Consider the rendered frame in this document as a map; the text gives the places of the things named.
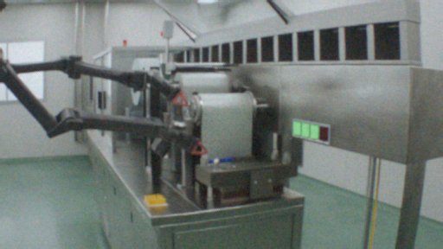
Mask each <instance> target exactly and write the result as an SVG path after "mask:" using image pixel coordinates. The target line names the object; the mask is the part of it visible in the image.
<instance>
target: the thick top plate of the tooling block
mask: <svg viewBox="0 0 443 249"><path fill-rule="evenodd" d="M282 162H283V158H280V157H279V160H273V159H271V158H262V159H256V160H255V161H245V162H235V161H233V162H221V163H220V165H221V171H212V164H213V163H209V166H208V167H203V166H202V165H201V164H196V179H197V180H198V181H200V182H202V183H204V184H205V185H207V186H208V187H210V188H216V187H224V186H232V185H240V184H248V183H249V177H250V172H252V171H257V170H261V169H274V171H273V179H274V180H278V179H286V178H293V177H298V173H299V163H296V162H293V161H292V162H291V161H290V163H282Z"/></svg>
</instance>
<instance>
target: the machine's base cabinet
mask: <svg viewBox="0 0 443 249"><path fill-rule="evenodd" d="M90 152H91V162H92V166H93V187H94V196H93V198H94V202H95V207H96V212H97V215H98V217H99V220H100V223H101V225H102V226H103V228H104V231H105V233H106V237H107V240H108V242H109V244H110V247H111V248H112V249H300V246H301V241H302V227H303V218H304V211H305V205H298V206H292V207H288V208H281V209H275V210H270V211H264V212H260V213H258V214H248V215H242V216H235V217H229V218H223V219H218V220H207V221H194V222H189V223H183V224H177V225H173V224H171V225H166V226H160V227H152V226H151V224H150V223H149V221H148V220H147V219H146V218H145V217H144V216H143V215H142V214H141V213H140V212H139V211H138V209H137V207H136V206H135V205H134V203H133V202H132V200H131V199H130V197H129V196H128V194H127V193H126V192H125V191H124V189H123V188H122V187H121V185H120V183H119V181H118V180H117V178H116V177H115V176H114V174H113V173H112V172H111V170H110V169H109V168H108V166H107V165H106V162H105V160H104V159H103V158H102V156H101V155H100V153H99V152H98V151H97V150H96V148H95V147H94V144H93V142H92V141H91V147H90Z"/></svg>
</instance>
